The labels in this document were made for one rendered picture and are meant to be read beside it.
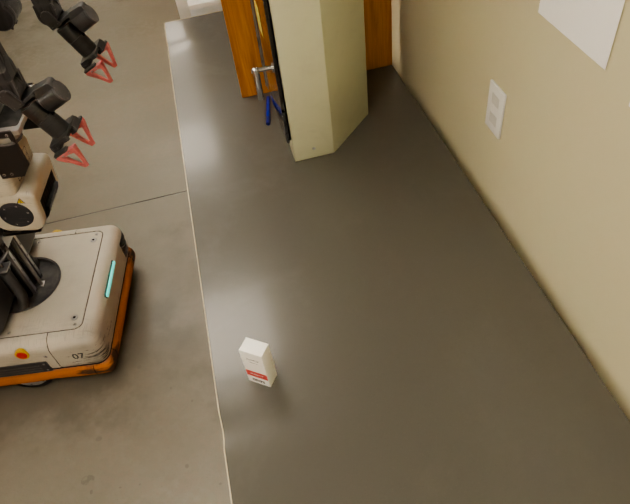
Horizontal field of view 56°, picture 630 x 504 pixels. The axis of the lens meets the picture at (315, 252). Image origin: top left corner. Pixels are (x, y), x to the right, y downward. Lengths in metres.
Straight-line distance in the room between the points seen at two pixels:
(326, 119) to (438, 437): 0.85
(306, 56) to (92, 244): 1.44
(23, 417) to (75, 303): 0.48
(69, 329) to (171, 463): 0.61
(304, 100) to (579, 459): 0.99
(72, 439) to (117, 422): 0.17
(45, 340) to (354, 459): 1.51
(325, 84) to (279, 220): 0.35
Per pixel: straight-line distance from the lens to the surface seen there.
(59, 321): 2.38
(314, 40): 1.45
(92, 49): 2.07
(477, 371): 1.18
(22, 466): 2.46
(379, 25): 1.92
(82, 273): 2.50
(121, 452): 2.32
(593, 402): 1.20
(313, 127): 1.57
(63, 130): 1.71
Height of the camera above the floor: 1.94
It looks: 47 degrees down
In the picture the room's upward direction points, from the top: 9 degrees counter-clockwise
